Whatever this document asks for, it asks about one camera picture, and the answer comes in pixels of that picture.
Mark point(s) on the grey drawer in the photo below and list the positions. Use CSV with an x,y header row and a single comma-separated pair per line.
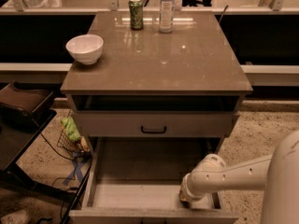
x,y
155,124
137,181

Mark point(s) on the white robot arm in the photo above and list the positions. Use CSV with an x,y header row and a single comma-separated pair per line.
x,y
276,175

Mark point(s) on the grey drawer cabinet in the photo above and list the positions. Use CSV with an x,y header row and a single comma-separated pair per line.
x,y
192,68

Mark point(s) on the green plush toy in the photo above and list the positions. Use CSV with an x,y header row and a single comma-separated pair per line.
x,y
70,129

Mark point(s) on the white ceramic bowl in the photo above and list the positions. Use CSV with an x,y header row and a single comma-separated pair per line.
x,y
86,49

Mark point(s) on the blue tape cross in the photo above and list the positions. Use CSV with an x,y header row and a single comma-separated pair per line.
x,y
78,173

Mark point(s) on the green soda can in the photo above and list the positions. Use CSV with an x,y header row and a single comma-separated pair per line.
x,y
136,14

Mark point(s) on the clear plastic water bottle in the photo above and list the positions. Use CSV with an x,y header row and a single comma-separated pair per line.
x,y
166,15

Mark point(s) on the dark brown tray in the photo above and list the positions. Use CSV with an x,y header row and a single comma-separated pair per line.
x,y
24,107

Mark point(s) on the black side table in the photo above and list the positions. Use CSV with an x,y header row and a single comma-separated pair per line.
x,y
14,141

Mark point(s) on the metal railing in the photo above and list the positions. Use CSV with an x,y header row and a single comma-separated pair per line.
x,y
62,10

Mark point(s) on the white shoe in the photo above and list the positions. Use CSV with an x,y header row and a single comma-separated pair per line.
x,y
18,217

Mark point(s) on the wire basket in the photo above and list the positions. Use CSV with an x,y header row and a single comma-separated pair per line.
x,y
74,149

